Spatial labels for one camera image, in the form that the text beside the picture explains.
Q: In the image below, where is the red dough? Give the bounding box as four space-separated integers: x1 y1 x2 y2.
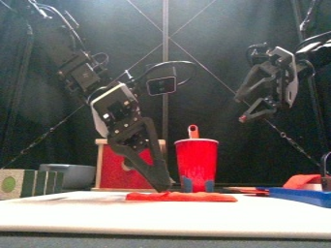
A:
126 191 239 203

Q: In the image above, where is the wooden box red drawer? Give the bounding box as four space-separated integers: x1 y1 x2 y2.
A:
94 138 167 192

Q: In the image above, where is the red plastic cup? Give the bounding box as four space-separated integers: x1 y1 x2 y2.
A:
174 138 220 194

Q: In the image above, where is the white cutting board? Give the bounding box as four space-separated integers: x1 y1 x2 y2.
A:
0 190 331 240

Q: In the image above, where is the light blue bowl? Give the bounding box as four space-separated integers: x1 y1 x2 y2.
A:
37 163 98 191

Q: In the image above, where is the red spoon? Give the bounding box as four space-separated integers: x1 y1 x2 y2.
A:
186 124 200 140

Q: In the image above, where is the thin diagonal brace cable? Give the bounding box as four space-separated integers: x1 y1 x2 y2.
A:
126 0 322 167
0 0 219 170

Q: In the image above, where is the metal frame pole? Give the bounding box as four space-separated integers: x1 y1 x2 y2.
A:
160 0 171 185

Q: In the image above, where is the blue handled dough cutter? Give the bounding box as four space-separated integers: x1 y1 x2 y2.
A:
256 186 331 208

